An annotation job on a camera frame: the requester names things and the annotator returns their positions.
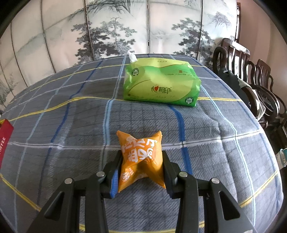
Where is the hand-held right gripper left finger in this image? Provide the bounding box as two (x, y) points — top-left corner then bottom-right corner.
(29, 151), (123, 233)

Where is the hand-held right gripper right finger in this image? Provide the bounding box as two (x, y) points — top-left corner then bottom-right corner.
(162, 151), (255, 233)

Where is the orange snack packet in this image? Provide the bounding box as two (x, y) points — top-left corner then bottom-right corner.
(116, 130), (167, 193)

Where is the red tin box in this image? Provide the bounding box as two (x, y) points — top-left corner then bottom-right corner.
(0, 119), (14, 168)

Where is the green tissue pack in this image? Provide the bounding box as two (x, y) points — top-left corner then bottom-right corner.
(123, 51), (200, 107)

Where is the white and teal container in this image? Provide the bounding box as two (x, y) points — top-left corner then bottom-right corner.
(278, 148), (287, 167)

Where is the dark cloth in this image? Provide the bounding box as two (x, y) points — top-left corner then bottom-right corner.
(221, 69), (266, 121)

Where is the dark wooden chair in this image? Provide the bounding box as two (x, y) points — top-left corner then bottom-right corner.
(213, 38), (265, 120)
(253, 59), (287, 129)

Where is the painted folding screen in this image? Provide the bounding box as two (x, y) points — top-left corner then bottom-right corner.
(0, 0), (239, 110)

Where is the dark wooden door frame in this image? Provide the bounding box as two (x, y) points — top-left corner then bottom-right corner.
(236, 2), (242, 43)

